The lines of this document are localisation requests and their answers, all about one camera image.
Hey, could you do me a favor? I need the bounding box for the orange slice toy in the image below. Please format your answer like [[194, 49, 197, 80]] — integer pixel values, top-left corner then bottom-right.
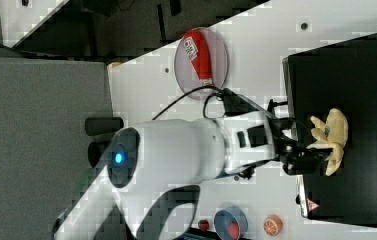
[[263, 215, 283, 236]]

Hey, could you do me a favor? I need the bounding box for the red toy in bowl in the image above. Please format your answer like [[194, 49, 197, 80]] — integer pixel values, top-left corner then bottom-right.
[[227, 222, 240, 240]]

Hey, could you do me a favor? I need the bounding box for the black cylinder lower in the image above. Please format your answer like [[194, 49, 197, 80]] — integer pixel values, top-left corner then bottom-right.
[[88, 141, 110, 168]]

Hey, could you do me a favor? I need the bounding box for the peeled yellow toy banana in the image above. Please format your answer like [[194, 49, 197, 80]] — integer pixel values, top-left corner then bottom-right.
[[307, 108, 348, 176]]

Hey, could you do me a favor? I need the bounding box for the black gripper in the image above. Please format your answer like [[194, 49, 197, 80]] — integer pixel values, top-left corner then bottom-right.
[[270, 117, 330, 175]]

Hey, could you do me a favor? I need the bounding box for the black cylinder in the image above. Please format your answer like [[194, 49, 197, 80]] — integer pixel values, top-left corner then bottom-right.
[[88, 141, 110, 168], [84, 117, 124, 136]]

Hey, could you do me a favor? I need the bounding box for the grey partition panel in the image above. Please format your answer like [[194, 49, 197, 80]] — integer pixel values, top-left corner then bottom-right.
[[0, 58, 112, 240]]

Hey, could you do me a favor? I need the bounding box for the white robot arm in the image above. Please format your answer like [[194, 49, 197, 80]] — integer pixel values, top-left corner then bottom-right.
[[53, 111, 326, 240]]

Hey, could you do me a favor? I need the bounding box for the round grey plate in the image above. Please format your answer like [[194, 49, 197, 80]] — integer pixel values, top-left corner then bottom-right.
[[174, 27, 229, 93]]

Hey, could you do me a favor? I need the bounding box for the black and steel toaster oven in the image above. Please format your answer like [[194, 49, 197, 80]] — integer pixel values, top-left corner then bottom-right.
[[282, 33, 377, 228]]

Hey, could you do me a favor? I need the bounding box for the black cylinder upper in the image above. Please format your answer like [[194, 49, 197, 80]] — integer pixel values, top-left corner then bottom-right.
[[84, 117, 124, 136]]

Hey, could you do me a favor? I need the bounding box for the red strawberry toy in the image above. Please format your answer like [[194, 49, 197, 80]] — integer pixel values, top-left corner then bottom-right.
[[198, 220, 210, 232]]

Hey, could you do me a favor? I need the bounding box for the blue bowl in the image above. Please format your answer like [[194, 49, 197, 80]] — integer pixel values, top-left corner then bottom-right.
[[213, 206, 248, 240]]

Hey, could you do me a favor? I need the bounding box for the red ketchup bottle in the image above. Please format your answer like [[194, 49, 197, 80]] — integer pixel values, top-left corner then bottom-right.
[[182, 30, 213, 86]]

